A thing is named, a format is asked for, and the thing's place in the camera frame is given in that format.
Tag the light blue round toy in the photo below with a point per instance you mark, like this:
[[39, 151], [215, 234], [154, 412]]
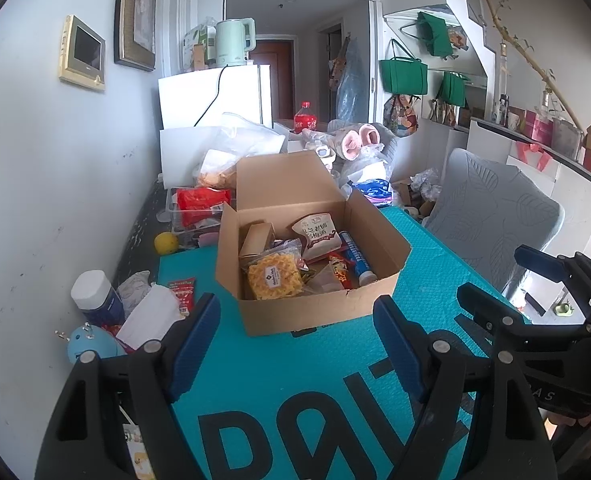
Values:
[[92, 345]]

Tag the green electric kettle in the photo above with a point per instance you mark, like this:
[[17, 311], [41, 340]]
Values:
[[230, 42]]

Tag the brown door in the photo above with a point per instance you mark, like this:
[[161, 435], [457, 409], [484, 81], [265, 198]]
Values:
[[275, 75]]

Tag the wall intercom panel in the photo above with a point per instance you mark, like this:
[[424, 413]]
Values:
[[85, 52]]

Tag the yellow ball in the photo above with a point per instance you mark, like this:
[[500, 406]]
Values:
[[167, 243]]

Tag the pink gift box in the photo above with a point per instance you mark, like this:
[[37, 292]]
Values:
[[538, 129]]

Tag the blue and white packet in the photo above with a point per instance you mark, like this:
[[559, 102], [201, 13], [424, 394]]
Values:
[[378, 191]]

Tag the maroon and white snack packet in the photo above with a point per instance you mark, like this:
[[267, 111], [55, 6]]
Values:
[[318, 235]]

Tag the clear plastic snack packet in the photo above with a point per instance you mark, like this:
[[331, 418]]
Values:
[[325, 282]]

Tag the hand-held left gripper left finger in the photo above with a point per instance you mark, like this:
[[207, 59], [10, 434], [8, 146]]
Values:
[[195, 350]]

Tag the yellow waffle snack packet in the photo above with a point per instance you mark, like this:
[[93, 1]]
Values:
[[275, 277]]

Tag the framed picture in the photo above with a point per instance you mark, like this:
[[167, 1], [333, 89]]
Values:
[[138, 15]]

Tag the red candy packet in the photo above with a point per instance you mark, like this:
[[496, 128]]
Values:
[[340, 270]]

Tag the cola bottle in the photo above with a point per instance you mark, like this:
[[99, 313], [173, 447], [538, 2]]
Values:
[[306, 120]]

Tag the green carton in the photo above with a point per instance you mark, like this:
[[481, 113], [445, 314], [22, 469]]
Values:
[[198, 47]]

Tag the floral bag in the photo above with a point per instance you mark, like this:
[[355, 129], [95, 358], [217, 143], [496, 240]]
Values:
[[400, 117]]

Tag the red snack packet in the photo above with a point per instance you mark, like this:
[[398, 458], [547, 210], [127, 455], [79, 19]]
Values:
[[200, 205]]

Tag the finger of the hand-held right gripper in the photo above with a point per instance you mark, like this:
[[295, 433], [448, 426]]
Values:
[[500, 320], [540, 262]]

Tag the white paper sheet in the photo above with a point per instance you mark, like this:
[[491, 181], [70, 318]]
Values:
[[150, 315]]

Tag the grey chair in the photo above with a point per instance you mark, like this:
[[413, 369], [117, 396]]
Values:
[[490, 210]]

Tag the white foam board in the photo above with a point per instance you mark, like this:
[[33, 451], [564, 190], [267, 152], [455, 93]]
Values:
[[180, 155]]

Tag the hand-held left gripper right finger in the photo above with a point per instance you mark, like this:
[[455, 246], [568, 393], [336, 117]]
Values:
[[400, 350]]

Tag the blue tube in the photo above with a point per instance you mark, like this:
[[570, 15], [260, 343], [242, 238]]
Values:
[[358, 257]]

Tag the brown cardboard box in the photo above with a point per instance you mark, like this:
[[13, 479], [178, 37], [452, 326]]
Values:
[[285, 180]]

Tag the blue plastic bag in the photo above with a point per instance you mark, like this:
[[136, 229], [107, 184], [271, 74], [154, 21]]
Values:
[[351, 90]]

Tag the pink plush slippers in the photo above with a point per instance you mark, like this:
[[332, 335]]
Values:
[[355, 140]]

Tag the red printed leaflet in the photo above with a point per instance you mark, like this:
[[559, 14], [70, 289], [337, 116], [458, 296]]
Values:
[[183, 295]]

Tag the teal mat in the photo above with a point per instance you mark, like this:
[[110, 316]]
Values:
[[325, 385]]

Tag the white refrigerator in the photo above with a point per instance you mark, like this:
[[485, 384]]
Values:
[[190, 100]]

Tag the crumpled white paper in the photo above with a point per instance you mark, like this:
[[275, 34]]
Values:
[[135, 287]]

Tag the small brown carton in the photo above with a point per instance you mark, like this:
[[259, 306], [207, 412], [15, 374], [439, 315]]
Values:
[[258, 237]]

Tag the clear plastic container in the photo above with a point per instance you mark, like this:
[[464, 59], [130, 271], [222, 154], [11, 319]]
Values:
[[185, 235]]

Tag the clear bag of chips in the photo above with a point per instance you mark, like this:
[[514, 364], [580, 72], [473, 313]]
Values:
[[245, 145]]

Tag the white-capped blue bottle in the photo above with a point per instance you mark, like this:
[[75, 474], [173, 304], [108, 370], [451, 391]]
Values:
[[92, 292]]

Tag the large green tote bag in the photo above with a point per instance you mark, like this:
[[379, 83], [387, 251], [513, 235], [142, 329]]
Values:
[[403, 75]]

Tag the bamboo branch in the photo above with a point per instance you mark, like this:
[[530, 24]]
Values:
[[525, 55]]

